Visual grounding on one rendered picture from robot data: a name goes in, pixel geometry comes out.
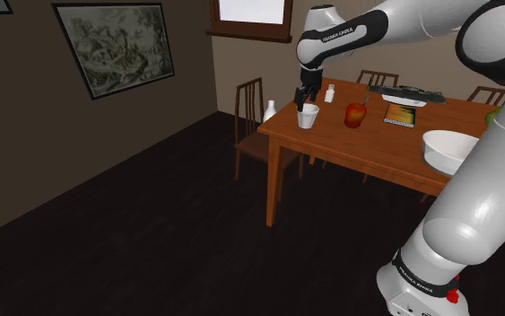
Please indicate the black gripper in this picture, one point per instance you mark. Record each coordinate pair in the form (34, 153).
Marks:
(310, 78)

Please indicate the white cup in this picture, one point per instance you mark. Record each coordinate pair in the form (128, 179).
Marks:
(308, 118)

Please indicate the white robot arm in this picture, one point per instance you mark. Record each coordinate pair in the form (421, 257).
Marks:
(475, 210)

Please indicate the white salt shaker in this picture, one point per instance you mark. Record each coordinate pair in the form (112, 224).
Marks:
(329, 94)

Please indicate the white bottle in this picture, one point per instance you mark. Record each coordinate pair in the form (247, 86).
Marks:
(269, 112)

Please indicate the red apple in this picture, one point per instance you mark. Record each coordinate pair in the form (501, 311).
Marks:
(355, 116)

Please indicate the dark wooden chair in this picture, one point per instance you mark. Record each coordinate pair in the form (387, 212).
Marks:
(376, 78)
(252, 146)
(490, 94)

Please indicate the wooden dining table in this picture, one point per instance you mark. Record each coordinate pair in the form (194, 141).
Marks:
(379, 140)

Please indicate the orange and black book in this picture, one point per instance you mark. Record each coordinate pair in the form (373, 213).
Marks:
(400, 115)

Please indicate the black and white tray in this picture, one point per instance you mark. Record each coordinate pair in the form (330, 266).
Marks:
(405, 94)

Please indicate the white bowl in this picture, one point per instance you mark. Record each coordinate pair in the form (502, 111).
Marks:
(446, 151)

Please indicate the green pear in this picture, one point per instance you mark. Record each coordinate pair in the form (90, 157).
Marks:
(491, 117)

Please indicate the window with wooden frame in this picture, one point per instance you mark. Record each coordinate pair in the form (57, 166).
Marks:
(252, 17)

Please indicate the large framed wall picture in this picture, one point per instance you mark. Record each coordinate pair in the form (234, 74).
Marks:
(114, 48)

